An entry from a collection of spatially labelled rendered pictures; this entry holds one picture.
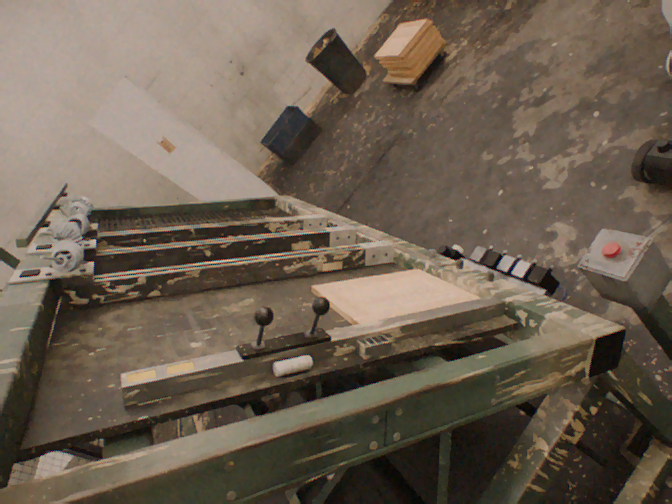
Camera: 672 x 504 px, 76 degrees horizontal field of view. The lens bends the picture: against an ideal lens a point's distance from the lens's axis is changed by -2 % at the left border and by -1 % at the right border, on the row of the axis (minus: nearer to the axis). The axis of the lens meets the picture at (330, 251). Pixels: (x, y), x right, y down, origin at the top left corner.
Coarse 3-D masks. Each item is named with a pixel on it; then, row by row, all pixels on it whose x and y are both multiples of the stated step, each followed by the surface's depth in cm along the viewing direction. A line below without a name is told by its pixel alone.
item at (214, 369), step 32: (384, 320) 105; (416, 320) 106; (448, 320) 109; (480, 320) 115; (224, 352) 89; (288, 352) 91; (320, 352) 94; (128, 384) 78; (160, 384) 80; (192, 384) 83
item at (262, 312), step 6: (264, 306) 83; (258, 312) 81; (264, 312) 81; (270, 312) 82; (258, 318) 81; (264, 318) 81; (270, 318) 82; (264, 324) 82; (258, 336) 87; (258, 342) 88; (252, 348) 89; (258, 348) 89
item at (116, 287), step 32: (64, 224) 115; (288, 256) 145; (320, 256) 149; (352, 256) 155; (384, 256) 161; (64, 288) 116; (96, 288) 120; (128, 288) 124; (160, 288) 128; (192, 288) 132
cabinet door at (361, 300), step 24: (312, 288) 133; (336, 288) 132; (360, 288) 133; (384, 288) 133; (408, 288) 133; (432, 288) 134; (456, 288) 133; (360, 312) 115; (384, 312) 115; (408, 312) 115
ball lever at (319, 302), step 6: (318, 300) 87; (324, 300) 87; (312, 306) 87; (318, 306) 86; (324, 306) 86; (330, 306) 88; (318, 312) 87; (324, 312) 87; (318, 318) 90; (312, 324) 92; (312, 330) 93; (306, 336) 94; (312, 336) 94
